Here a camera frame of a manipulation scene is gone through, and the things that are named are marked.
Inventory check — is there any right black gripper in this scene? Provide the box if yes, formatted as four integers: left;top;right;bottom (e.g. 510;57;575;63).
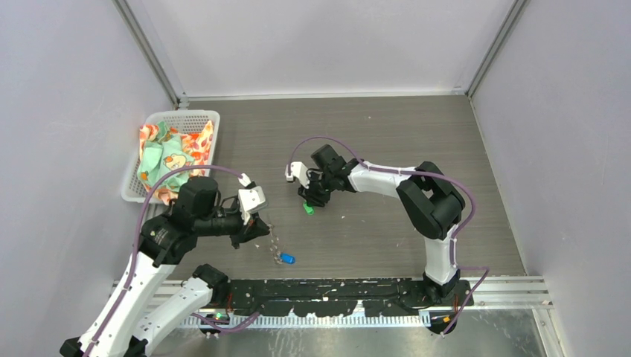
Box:
298;170;336;208

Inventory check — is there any green key tag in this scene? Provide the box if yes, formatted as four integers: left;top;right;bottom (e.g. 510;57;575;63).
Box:
303;202;315;216

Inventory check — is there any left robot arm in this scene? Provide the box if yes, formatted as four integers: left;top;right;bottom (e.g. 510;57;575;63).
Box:
60;176;269;356

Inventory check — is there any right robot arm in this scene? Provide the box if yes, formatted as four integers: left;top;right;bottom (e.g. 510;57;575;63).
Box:
284;144;466;306

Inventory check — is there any colourful patterned cloth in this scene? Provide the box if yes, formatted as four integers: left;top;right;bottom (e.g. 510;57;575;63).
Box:
136;120;214;191

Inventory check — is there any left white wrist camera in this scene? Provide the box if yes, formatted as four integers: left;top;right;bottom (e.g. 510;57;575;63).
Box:
237;173;268;225

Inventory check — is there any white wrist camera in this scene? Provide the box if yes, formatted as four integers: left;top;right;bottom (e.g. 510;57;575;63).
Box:
237;173;268;225
284;161;310;189

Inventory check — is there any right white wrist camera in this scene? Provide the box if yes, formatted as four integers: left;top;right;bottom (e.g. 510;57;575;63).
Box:
284;161;310;189

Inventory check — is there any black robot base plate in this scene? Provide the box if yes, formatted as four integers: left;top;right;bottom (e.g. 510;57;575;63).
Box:
208;278;473;318

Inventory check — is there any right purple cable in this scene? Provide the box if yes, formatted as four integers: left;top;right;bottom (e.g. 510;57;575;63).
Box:
288;136;490;337

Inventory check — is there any aluminium frame rail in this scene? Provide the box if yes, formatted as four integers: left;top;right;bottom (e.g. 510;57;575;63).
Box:
145;276;555;312

